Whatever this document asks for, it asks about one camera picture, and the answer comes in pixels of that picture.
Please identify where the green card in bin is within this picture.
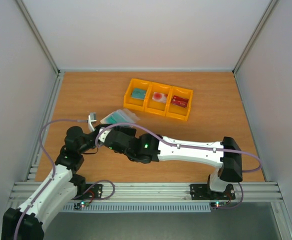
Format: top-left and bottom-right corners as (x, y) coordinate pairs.
(131, 88), (147, 100)

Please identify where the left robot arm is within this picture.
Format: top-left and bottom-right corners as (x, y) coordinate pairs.
(1, 124), (107, 240)

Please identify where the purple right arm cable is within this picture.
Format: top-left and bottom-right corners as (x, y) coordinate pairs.
(95, 123), (263, 173)

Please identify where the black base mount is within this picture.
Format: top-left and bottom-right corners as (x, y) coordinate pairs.
(72, 183), (103, 201)
(189, 183), (236, 201)

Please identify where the yellow plastic bin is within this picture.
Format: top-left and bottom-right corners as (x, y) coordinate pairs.
(123, 78), (151, 112)
(165, 86), (194, 121)
(144, 82), (172, 117)

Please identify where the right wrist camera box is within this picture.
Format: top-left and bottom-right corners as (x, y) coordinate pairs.
(96, 129), (110, 148)

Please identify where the grey slotted cable duct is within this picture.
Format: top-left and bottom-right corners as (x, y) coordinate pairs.
(61, 202), (211, 214)

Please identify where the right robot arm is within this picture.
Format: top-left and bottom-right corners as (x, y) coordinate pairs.
(98, 127), (243, 198)

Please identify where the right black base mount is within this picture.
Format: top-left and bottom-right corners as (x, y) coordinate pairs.
(189, 183), (236, 201)

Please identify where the beige card holder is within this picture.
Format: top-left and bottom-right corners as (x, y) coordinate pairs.
(100, 108), (140, 124)

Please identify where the pink red card in bin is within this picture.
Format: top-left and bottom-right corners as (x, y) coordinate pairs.
(152, 92), (168, 104)

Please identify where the aluminium front rail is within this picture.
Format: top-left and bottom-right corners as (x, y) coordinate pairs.
(9, 181), (284, 203)

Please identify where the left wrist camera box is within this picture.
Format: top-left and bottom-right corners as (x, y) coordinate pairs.
(87, 112), (97, 132)

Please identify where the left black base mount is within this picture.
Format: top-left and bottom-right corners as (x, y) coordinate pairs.
(72, 183), (103, 201)

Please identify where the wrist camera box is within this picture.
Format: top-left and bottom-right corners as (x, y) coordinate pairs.
(96, 129), (110, 148)
(87, 112), (97, 132)

